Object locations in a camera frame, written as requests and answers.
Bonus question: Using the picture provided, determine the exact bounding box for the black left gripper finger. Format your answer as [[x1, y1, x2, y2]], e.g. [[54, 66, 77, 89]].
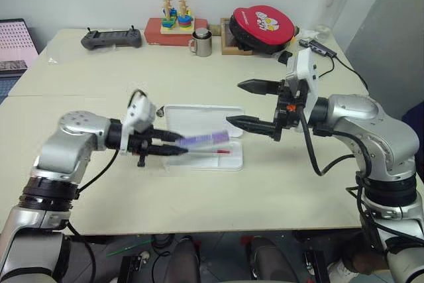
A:
[[152, 129, 186, 142], [150, 144, 188, 157]]

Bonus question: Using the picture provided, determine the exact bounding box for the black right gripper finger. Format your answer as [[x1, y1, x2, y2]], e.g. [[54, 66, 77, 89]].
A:
[[237, 78, 283, 96], [225, 115, 276, 139]]

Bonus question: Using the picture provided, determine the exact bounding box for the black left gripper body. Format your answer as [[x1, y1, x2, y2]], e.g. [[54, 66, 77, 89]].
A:
[[127, 129, 158, 168]]

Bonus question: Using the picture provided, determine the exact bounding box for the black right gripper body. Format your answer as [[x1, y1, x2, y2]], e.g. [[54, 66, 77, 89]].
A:
[[272, 79, 307, 142]]

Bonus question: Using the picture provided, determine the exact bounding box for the white plastic pencil case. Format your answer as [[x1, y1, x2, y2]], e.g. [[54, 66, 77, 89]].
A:
[[163, 104, 246, 172]]

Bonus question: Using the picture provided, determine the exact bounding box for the red marker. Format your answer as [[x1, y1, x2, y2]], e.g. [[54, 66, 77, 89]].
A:
[[188, 149, 233, 157]]

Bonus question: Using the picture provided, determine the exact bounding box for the wooden tray box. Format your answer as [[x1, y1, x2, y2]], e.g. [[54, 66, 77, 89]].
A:
[[220, 17, 255, 56]]

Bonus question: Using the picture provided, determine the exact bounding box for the red black round pad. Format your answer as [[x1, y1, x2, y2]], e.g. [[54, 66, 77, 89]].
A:
[[229, 5, 297, 56]]

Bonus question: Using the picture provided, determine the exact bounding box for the grey usb hub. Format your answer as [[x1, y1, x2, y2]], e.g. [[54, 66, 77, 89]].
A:
[[299, 38, 339, 59]]

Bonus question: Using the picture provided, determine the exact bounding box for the white crumpled tissue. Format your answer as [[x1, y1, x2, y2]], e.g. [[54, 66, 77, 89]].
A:
[[299, 27, 321, 41]]

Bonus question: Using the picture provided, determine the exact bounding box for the stainless steel mug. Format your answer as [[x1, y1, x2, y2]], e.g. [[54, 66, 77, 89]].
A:
[[189, 28, 213, 58]]

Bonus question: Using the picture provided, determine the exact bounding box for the red cardboard box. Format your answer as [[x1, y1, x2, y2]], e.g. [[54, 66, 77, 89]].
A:
[[144, 17, 209, 46]]

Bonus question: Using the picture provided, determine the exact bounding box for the dark grey remote controller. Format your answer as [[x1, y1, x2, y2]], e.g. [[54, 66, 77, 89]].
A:
[[80, 27, 144, 50]]

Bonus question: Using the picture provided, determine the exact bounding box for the green stick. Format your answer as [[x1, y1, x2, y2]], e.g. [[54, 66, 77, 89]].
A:
[[105, 242, 155, 258]]

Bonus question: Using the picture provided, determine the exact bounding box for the colourful wooden stacking toy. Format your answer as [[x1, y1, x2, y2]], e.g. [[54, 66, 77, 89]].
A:
[[160, 0, 197, 36]]

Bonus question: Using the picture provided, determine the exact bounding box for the dark rounded shape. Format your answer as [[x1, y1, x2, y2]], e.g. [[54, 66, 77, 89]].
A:
[[164, 236, 203, 283], [248, 236, 299, 283]]

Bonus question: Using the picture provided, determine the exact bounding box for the clear bottle with green lid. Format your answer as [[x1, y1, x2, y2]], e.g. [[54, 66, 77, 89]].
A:
[[315, 0, 362, 40]]

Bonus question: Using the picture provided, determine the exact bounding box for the white shoe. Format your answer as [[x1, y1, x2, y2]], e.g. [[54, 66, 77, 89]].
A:
[[327, 260, 361, 283]]

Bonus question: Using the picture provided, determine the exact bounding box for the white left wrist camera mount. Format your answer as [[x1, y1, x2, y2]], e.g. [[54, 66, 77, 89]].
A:
[[119, 92, 158, 156]]

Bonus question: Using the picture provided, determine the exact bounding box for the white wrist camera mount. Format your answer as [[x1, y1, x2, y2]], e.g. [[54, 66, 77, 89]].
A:
[[285, 47, 321, 132], [119, 92, 158, 156]]

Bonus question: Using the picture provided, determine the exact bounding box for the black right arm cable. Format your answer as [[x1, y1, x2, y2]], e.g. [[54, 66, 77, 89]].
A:
[[297, 107, 375, 178]]

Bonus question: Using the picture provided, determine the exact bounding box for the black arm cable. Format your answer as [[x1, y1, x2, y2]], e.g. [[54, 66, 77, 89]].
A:
[[66, 148, 121, 241], [297, 107, 375, 178]]

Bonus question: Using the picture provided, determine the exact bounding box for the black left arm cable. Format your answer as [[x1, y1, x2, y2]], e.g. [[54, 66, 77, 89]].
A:
[[66, 148, 121, 241]]

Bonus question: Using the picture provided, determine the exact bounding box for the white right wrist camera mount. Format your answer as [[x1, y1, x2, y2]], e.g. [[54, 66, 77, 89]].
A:
[[285, 47, 321, 132]]

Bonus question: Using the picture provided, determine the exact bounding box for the black usb hub cable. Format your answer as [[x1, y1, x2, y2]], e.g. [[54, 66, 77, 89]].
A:
[[319, 54, 370, 92]]

